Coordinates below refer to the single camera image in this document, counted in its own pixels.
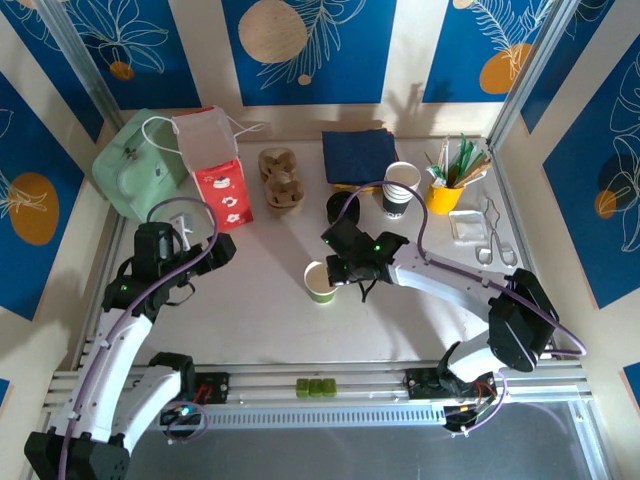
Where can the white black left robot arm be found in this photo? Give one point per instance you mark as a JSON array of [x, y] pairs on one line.
[[105, 380]]

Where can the black cup lid stack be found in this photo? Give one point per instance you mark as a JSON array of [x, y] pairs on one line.
[[344, 209]]

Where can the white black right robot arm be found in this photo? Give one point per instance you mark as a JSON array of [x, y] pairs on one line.
[[440, 280]]

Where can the mint green zip case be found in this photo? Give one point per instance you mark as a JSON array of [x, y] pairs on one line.
[[130, 180]]

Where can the brown cardboard cup carrier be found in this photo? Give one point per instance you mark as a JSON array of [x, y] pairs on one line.
[[281, 180]]

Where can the navy blue napkin stack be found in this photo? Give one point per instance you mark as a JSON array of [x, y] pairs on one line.
[[357, 155]]

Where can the green paper cup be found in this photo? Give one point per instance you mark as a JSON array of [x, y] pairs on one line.
[[320, 295]]

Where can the white black paper cup stack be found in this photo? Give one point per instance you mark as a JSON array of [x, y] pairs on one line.
[[402, 172]]

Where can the red white paper bag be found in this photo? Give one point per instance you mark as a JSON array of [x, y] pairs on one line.
[[222, 195]]

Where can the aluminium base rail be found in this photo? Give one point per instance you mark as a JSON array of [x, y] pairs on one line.
[[360, 372]]

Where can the metal tongs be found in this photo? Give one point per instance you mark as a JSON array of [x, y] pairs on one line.
[[492, 215]]

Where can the green square button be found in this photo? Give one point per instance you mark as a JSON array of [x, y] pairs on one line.
[[315, 388], [302, 388], [328, 388]]

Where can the brown wrapped straw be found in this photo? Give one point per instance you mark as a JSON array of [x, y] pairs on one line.
[[477, 171]]

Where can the yellow straw holder cup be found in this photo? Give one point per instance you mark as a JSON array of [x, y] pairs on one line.
[[442, 200]]

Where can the aluminium frame post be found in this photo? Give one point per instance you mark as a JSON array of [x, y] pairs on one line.
[[82, 60], [534, 65]]

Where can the green wrapped straw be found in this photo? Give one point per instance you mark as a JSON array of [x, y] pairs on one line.
[[468, 162], [457, 153]]

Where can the small circuit board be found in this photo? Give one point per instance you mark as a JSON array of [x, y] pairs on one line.
[[179, 411]]

